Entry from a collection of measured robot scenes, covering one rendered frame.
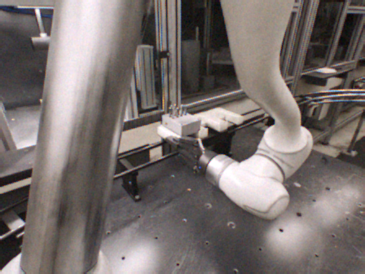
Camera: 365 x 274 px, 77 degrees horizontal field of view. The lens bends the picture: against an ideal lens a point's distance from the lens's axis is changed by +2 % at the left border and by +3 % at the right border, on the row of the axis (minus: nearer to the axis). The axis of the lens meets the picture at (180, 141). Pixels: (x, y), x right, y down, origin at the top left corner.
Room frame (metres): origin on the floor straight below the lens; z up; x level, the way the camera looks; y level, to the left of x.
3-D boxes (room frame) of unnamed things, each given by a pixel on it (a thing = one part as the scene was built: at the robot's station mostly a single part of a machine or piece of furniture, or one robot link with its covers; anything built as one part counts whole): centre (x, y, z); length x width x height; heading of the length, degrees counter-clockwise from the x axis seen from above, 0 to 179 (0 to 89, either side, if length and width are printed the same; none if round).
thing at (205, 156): (0.59, -0.07, 0.88); 0.09 x 0.07 x 0.08; 38
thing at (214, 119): (0.89, -0.09, 0.84); 0.36 x 0.14 x 0.10; 128
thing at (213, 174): (0.54, -0.12, 0.88); 0.09 x 0.06 x 0.09; 128
